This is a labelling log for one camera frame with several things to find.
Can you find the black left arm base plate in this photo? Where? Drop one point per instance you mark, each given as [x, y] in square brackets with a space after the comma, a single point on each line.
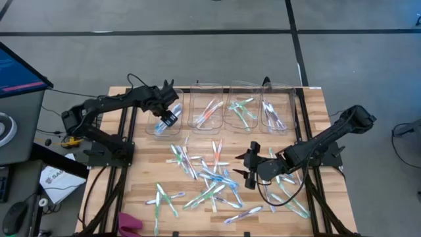
[98, 161]

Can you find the black knob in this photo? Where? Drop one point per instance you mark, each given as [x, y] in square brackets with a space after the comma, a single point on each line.
[48, 142]

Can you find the black desk beam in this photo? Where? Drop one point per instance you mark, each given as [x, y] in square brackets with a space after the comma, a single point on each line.
[59, 161]

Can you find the magenta cloth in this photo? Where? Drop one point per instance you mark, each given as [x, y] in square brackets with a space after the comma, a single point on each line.
[128, 225]

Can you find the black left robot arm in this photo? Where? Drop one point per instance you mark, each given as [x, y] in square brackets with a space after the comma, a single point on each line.
[108, 100]

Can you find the white tape roll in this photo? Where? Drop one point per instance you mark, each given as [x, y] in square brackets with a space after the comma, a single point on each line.
[40, 202]

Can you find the green toothbrush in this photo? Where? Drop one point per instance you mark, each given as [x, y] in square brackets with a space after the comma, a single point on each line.
[241, 120]
[286, 205]
[157, 210]
[177, 156]
[166, 197]
[197, 197]
[241, 103]
[251, 116]
[292, 197]
[270, 153]
[212, 194]

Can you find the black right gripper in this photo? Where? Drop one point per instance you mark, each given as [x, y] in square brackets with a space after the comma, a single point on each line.
[256, 166]

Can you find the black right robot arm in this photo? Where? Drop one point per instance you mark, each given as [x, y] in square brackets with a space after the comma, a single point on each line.
[315, 145]

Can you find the black keyboard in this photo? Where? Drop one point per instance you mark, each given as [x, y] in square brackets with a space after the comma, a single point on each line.
[4, 184]

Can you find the computer monitor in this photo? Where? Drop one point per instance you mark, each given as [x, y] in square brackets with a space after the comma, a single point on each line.
[16, 75]

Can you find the grey desk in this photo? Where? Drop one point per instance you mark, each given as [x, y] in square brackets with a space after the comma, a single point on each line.
[26, 125]

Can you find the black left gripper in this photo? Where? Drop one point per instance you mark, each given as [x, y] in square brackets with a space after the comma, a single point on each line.
[162, 97]

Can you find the yellow clamp tool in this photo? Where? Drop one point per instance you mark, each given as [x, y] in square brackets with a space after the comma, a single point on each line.
[70, 142]

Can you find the grey stand foot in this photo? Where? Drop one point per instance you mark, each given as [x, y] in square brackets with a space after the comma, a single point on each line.
[411, 128]

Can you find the black computer mouse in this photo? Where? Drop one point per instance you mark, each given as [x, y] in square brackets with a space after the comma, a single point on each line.
[14, 217]

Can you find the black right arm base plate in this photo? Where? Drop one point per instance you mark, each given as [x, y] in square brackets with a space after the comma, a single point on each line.
[329, 161]

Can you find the white label strip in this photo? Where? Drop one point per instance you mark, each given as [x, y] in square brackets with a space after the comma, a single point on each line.
[315, 87]

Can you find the clear plastic bin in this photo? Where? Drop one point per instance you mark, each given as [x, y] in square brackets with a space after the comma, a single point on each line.
[243, 90]
[154, 128]
[205, 92]
[286, 95]

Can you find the white printed booklet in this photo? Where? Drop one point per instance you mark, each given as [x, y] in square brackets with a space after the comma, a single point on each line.
[60, 184]

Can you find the white round device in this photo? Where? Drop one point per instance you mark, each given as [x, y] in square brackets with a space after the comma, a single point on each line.
[8, 131]

